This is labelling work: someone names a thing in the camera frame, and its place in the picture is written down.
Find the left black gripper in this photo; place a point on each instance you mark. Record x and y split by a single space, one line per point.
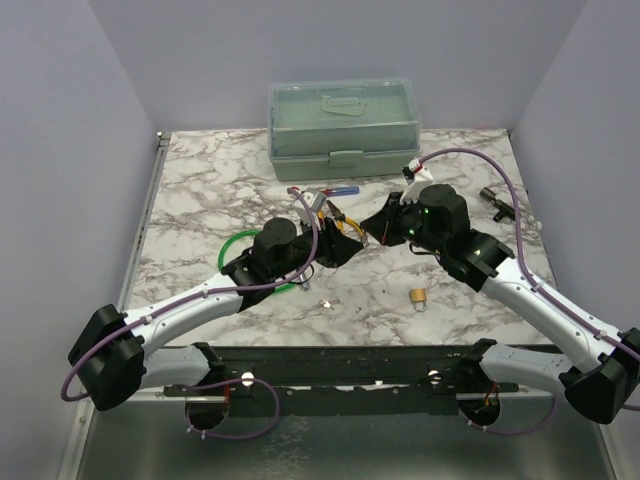
336 247

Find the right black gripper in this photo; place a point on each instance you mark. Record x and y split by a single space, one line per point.
382 224

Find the green cable lock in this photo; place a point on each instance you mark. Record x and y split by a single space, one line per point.
238 241

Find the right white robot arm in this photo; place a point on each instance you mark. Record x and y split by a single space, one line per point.
597 366

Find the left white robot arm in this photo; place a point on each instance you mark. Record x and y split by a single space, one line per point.
119 353

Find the small silver key pair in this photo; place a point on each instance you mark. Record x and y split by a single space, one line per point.
326 304

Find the yellow black pliers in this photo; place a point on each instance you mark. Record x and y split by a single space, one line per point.
341 220

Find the red blue screwdriver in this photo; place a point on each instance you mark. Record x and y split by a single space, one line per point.
342 191

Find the brass padlock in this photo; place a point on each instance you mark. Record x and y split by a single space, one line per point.
418 299

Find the green translucent plastic toolbox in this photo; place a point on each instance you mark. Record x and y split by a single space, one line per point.
329 130

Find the black T-shaped fitting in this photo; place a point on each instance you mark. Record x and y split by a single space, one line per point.
503 210

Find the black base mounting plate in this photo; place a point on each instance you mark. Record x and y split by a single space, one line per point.
343 381

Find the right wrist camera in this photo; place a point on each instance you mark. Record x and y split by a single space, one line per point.
417 177

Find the left aluminium rail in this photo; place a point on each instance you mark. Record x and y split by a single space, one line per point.
141 230

